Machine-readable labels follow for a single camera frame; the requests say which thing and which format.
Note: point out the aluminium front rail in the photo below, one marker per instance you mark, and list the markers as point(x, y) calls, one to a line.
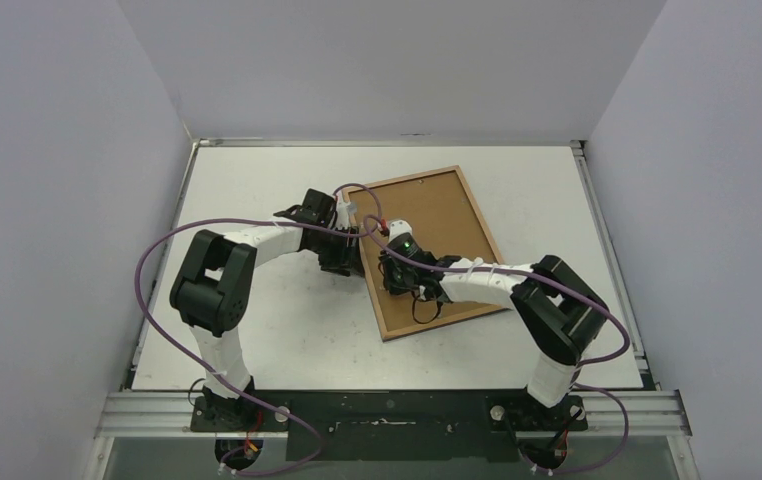
point(142, 415)

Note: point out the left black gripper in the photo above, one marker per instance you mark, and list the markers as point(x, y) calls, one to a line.
point(347, 261)

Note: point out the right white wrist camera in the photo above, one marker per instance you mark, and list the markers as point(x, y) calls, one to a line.
point(395, 228)

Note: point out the blue wooden picture frame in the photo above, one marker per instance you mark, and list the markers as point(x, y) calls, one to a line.
point(480, 218)

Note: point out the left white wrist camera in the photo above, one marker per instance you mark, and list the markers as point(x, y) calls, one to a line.
point(344, 213)

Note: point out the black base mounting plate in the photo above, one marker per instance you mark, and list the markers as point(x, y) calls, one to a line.
point(396, 425)

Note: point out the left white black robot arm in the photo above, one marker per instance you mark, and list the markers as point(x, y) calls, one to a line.
point(211, 291)

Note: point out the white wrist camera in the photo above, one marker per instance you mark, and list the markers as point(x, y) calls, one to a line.
point(395, 228)
point(344, 213)

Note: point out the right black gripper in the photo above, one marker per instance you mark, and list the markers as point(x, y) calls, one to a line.
point(395, 278)

